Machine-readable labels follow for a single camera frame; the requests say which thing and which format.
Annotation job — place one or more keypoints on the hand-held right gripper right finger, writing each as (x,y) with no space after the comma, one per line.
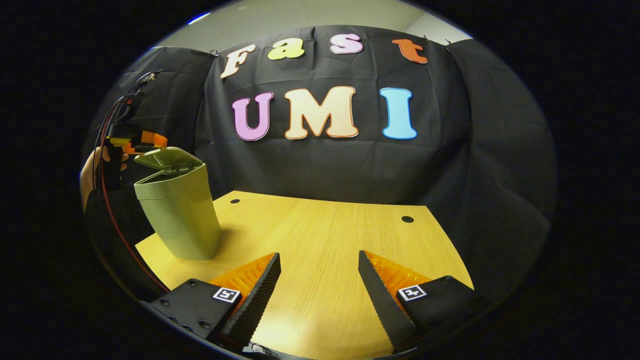
(382,305)

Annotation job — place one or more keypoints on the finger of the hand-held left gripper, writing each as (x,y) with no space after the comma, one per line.
(152,141)

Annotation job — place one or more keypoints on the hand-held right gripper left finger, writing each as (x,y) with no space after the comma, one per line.
(257,300)

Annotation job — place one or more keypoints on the pale green garbage bin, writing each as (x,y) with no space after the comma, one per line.
(180,215)

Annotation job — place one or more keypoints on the wooden desktop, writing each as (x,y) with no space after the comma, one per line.
(320,235)

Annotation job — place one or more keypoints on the black backdrop cloth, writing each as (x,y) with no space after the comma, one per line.
(325,165)

